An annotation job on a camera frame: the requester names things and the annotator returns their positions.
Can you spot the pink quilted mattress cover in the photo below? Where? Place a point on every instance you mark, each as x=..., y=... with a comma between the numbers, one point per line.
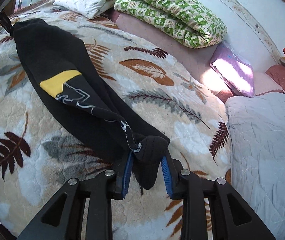
x=196, y=61

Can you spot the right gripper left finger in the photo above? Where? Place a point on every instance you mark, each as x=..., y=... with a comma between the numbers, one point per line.
x=90, y=200

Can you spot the purple floral pillow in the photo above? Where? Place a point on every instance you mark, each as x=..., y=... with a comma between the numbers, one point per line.
x=234, y=70

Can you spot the grey quilted cushion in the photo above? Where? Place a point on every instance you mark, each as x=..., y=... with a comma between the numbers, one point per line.
x=257, y=132

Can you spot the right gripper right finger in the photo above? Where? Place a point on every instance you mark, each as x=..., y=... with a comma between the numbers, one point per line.
x=231, y=216

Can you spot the leaf pattern fleece blanket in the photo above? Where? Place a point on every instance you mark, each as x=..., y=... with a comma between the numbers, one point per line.
x=139, y=84

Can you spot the green checkered folded quilt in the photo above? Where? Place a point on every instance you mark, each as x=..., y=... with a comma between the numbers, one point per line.
x=187, y=21

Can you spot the black sweatpants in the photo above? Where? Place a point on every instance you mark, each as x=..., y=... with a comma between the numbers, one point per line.
x=65, y=79

